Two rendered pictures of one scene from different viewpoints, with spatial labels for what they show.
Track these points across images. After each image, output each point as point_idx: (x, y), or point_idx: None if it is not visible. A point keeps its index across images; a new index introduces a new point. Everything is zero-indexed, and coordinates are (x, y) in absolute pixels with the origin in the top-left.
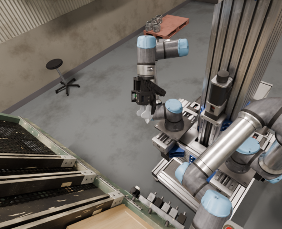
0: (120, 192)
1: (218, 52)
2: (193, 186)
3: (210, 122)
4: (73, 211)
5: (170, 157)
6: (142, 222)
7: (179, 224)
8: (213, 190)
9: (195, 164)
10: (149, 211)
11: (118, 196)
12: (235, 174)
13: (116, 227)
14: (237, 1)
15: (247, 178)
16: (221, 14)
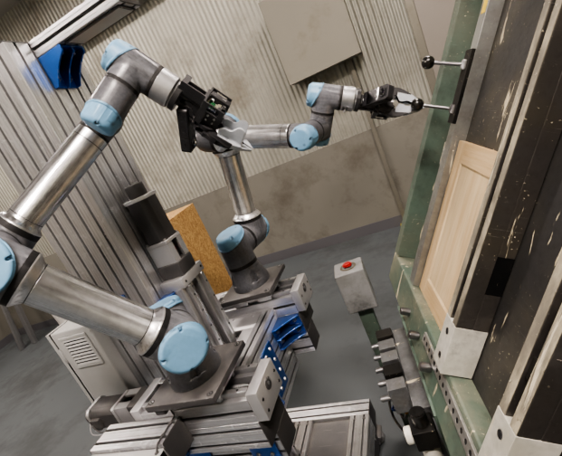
0: (437, 365)
1: (95, 173)
2: (313, 121)
3: (195, 287)
4: (493, 168)
5: (283, 403)
6: (436, 308)
7: (396, 335)
8: None
9: (289, 126)
10: (415, 331)
11: (441, 332)
12: (271, 274)
13: (466, 249)
14: (61, 94)
15: (271, 268)
16: (57, 116)
